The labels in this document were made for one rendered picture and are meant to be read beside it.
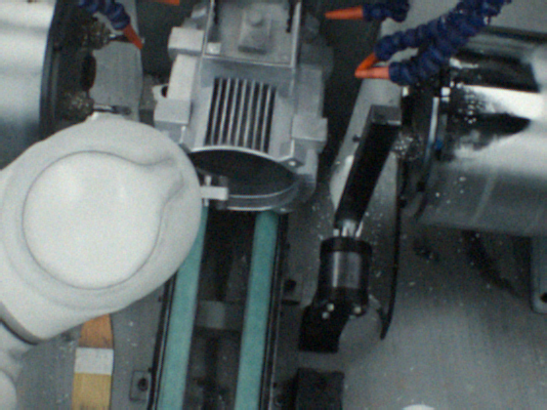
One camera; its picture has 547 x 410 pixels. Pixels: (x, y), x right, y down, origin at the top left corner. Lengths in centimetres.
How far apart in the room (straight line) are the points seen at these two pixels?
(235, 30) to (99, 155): 59
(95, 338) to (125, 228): 76
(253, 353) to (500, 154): 37
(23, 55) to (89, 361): 43
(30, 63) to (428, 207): 46
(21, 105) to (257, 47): 27
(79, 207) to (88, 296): 5
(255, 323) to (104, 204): 65
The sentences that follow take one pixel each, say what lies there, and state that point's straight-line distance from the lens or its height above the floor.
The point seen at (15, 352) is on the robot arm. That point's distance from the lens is 54.
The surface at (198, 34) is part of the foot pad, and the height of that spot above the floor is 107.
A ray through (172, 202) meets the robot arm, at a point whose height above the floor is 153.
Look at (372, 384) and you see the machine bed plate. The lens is 119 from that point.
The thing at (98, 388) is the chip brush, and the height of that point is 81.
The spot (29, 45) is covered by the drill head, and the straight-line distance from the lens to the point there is 97.
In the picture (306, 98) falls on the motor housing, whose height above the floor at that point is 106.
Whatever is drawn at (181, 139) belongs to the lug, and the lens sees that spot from 97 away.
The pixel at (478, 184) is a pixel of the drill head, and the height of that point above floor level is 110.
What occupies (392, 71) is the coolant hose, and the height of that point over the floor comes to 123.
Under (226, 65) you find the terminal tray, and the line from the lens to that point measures 97.
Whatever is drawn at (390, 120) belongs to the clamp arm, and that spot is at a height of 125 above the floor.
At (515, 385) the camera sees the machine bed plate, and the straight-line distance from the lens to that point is 124.
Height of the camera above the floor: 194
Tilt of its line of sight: 65 degrees down
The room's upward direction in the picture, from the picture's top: 10 degrees clockwise
